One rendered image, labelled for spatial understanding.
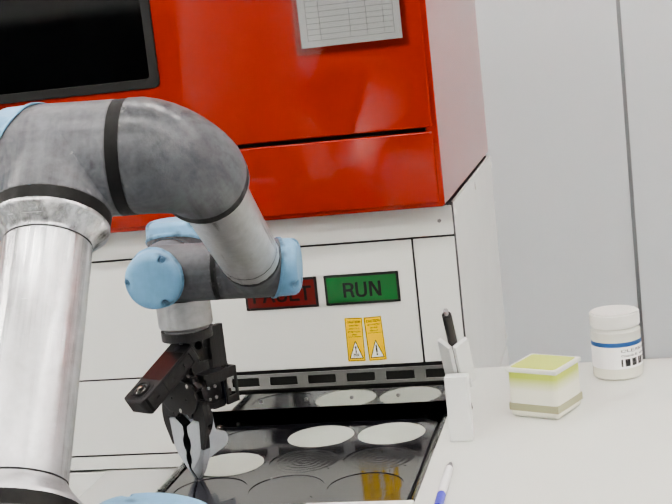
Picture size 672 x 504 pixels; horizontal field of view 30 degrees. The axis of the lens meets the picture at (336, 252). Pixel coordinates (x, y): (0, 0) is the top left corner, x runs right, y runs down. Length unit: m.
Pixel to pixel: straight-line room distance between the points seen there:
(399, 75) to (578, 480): 0.68
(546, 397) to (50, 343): 0.74
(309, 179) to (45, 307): 0.79
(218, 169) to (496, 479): 0.50
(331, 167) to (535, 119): 1.55
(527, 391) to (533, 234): 1.76
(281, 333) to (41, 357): 0.89
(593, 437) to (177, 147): 0.67
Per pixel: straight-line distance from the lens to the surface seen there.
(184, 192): 1.23
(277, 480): 1.75
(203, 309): 1.72
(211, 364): 1.76
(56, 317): 1.16
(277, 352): 2.00
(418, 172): 1.85
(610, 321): 1.80
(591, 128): 3.36
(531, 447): 1.57
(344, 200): 1.87
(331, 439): 1.89
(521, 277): 3.43
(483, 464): 1.53
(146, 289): 1.59
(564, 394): 1.67
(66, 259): 1.19
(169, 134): 1.21
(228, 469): 1.81
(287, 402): 2.01
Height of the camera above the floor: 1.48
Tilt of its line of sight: 9 degrees down
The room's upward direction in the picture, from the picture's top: 6 degrees counter-clockwise
